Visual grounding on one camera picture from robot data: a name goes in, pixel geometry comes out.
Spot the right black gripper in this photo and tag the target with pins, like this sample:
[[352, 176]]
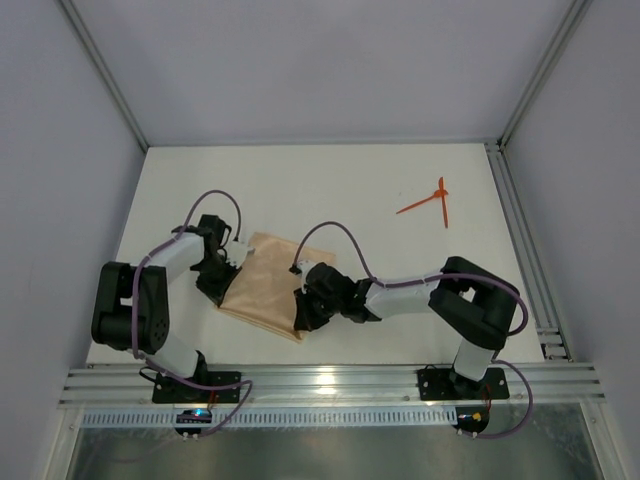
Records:
[[308, 313]]

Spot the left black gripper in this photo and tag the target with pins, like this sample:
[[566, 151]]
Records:
[[214, 284]]

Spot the peach cloth napkin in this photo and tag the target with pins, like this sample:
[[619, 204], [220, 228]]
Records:
[[262, 294]]

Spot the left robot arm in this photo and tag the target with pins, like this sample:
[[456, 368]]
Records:
[[131, 310]]

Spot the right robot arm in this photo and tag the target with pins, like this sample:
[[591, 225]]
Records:
[[479, 306]]

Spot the orange plastic fork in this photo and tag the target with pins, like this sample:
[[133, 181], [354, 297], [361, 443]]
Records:
[[434, 196]]

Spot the orange plastic knife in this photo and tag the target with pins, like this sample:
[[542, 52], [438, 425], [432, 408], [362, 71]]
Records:
[[443, 197]]

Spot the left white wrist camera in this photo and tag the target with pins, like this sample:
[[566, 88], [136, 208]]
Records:
[[237, 253]]

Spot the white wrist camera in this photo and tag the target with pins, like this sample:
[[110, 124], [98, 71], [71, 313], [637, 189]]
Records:
[[301, 269], [237, 253]]

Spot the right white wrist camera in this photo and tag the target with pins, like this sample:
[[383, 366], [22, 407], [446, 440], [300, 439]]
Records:
[[301, 269]]

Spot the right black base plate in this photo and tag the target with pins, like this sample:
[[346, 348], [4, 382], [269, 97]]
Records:
[[444, 384]]

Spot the perforated cable tray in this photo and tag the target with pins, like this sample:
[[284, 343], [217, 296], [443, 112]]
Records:
[[271, 417]]

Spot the left frame post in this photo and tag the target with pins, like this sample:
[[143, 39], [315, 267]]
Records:
[[90, 47]]

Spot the frame post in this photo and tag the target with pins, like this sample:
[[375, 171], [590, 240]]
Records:
[[90, 47], [560, 39]]

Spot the aluminium front rail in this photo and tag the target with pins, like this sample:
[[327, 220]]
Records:
[[333, 385]]

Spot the aluminium rail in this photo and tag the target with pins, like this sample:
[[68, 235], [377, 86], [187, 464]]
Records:
[[333, 385], [545, 313]]

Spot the right side aluminium rail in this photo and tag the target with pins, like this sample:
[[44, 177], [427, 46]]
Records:
[[545, 313]]

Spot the right frame post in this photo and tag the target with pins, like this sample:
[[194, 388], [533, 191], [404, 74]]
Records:
[[560, 39]]

